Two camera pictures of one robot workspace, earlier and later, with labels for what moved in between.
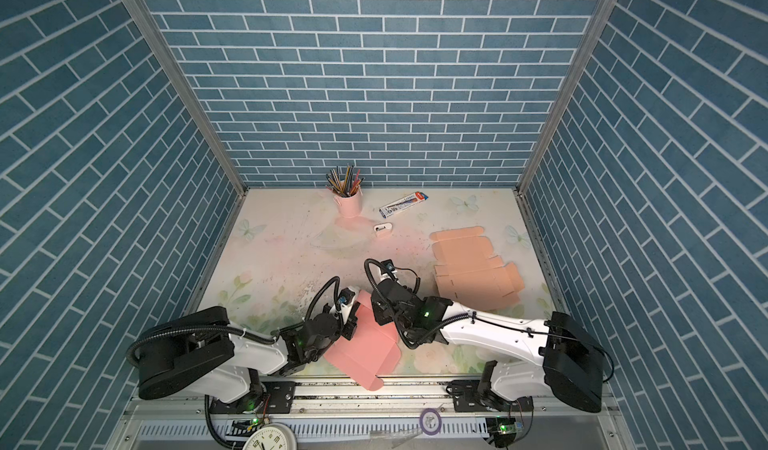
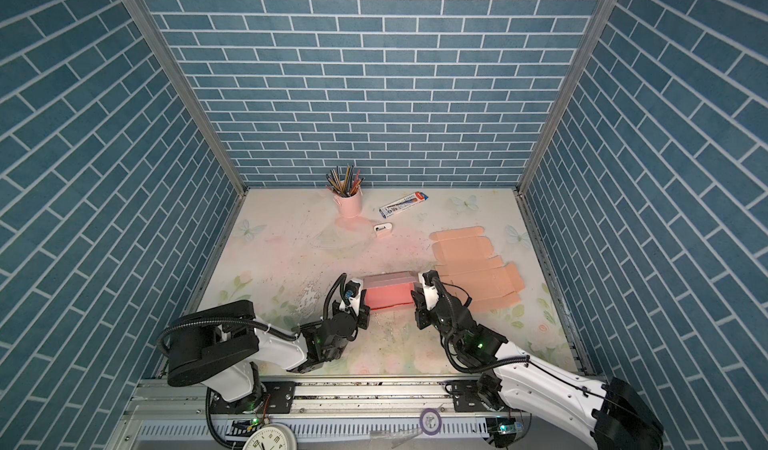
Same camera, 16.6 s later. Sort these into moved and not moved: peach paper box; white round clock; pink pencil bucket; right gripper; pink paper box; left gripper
Moved: pink paper box; right gripper
Not moved: white round clock; peach paper box; pink pencil bucket; left gripper
